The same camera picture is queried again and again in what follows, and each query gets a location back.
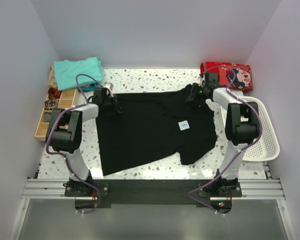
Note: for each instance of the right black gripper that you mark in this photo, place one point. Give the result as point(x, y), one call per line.
point(192, 93)

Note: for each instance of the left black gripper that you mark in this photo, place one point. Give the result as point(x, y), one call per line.
point(116, 109)

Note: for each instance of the black t shirt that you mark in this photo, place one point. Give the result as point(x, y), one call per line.
point(153, 126)

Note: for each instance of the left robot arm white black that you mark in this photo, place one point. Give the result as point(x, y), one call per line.
point(64, 137)

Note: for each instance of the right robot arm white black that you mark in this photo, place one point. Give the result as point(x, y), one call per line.
point(243, 129)

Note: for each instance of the wooden compartment organizer box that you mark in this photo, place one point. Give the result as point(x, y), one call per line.
point(68, 99)

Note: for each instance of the red cartoon print cloth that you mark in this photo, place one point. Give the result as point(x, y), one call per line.
point(242, 74)

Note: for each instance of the folded teal t shirt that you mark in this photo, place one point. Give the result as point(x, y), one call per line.
point(65, 73)

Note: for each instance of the red black rolled sock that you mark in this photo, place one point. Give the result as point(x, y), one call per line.
point(53, 93)

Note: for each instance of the patterned rolled sock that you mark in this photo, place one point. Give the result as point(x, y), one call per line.
point(51, 104)

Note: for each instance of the grey rolled sock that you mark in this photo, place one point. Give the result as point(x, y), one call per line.
point(47, 117)

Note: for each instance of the folded beige t shirt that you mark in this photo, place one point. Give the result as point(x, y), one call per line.
point(51, 78)

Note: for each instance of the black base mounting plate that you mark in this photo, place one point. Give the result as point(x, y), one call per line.
point(103, 193)

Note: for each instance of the white perforated plastic basket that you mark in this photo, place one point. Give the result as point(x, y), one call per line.
point(267, 148)

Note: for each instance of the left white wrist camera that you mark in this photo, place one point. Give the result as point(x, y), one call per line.
point(109, 86)

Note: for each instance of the aluminium rail frame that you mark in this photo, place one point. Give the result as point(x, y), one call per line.
point(260, 214)

